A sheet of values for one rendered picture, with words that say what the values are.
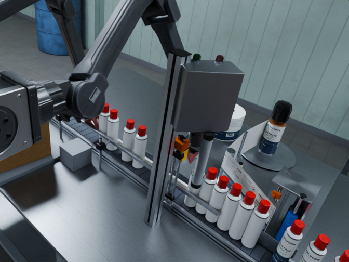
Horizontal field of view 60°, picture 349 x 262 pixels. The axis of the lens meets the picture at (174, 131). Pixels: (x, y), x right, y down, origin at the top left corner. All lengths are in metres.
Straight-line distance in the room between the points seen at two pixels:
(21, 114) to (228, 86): 0.52
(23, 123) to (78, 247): 0.65
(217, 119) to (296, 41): 3.06
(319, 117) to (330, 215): 2.60
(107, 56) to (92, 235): 0.68
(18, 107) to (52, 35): 4.41
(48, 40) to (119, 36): 4.29
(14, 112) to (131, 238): 0.73
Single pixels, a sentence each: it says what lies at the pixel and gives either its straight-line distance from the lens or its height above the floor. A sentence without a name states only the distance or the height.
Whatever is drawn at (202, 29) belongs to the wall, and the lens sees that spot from 4.27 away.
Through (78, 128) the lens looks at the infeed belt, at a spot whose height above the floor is 0.88.
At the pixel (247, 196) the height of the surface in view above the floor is 1.08.
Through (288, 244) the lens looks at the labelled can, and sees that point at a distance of 1.07.
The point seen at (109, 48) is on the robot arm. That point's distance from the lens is 0.72.
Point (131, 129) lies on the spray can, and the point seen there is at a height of 1.05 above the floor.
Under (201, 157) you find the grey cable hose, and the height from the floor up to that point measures 1.20.
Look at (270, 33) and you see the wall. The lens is 3.94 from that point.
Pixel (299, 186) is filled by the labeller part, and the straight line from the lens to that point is 1.07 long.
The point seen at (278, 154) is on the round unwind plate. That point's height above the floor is 0.89.
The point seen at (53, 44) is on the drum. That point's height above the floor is 0.17.
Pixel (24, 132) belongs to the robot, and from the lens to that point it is 0.59.
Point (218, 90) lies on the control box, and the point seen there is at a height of 1.42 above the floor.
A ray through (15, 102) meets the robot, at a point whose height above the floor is 1.49.
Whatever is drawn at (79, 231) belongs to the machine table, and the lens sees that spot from 1.18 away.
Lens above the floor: 1.75
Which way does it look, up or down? 32 degrees down
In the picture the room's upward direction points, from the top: 10 degrees clockwise
